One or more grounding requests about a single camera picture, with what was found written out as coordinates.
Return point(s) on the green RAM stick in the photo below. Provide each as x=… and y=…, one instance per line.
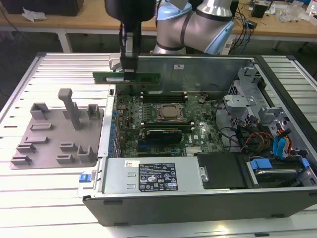
x=148, y=78

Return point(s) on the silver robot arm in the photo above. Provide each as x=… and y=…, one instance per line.
x=173, y=29

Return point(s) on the black RAM slot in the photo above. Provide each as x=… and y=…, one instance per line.
x=163, y=98
x=163, y=92
x=163, y=122
x=163, y=126
x=163, y=95

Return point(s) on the wooden workbench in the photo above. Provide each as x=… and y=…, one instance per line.
x=86, y=21

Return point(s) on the large black box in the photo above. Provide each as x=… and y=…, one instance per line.
x=42, y=6

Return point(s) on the crumpled white plastic wrap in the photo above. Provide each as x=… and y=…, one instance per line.
x=33, y=15

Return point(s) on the silver CPU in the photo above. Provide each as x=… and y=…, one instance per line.
x=170, y=111

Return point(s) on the CPU socket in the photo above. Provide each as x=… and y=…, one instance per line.
x=156, y=118

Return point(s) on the round coin battery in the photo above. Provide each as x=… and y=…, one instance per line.
x=201, y=99

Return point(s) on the green motherboard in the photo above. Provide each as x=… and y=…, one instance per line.
x=198, y=119

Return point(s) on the small black box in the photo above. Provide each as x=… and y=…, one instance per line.
x=259, y=10

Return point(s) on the black graphics card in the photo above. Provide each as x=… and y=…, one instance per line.
x=163, y=136

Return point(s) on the silver metal drive cage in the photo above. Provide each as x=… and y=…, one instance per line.
x=245, y=101

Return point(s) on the silver chipset heatsink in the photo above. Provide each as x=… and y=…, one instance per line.
x=193, y=150

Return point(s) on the grey plastic parts rack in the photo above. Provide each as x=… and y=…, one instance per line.
x=49, y=148

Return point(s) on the grey power supply unit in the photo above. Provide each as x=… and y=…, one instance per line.
x=116, y=173

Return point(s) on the clear plastic bags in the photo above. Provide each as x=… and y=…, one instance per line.
x=294, y=12

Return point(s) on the blue case latch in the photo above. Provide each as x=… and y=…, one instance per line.
x=84, y=178

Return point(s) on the black plastic shroud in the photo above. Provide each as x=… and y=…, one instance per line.
x=223, y=171

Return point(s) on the open black PC case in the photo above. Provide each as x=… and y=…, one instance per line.
x=173, y=208

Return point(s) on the hard disk in blue carrier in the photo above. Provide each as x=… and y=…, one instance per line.
x=272, y=173

